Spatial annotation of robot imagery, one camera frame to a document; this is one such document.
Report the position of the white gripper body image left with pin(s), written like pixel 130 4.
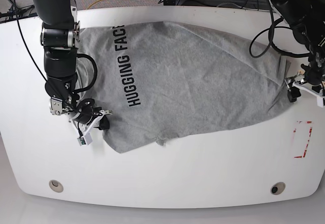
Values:
pixel 87 119

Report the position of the wrist camera board image left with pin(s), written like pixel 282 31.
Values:
pixel 85 140

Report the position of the table cable grommet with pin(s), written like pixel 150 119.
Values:
pixel 278 188
pixel 56 186

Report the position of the black robot arm image left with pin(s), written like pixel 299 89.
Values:
pixel 59 38

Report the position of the red tape rectangle marking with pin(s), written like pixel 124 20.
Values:
pixel 301 138

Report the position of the right table cable grommet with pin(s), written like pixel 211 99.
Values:
pixel 278 188

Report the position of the grey Hugging Face T-shirt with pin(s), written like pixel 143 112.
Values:
pixel 167 80

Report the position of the black tripod stand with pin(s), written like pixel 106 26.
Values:
pixel 11 10

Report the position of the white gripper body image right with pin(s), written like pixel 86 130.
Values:
pixel 308 80

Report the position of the left table cable grommet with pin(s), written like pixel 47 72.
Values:
pixel 56 186

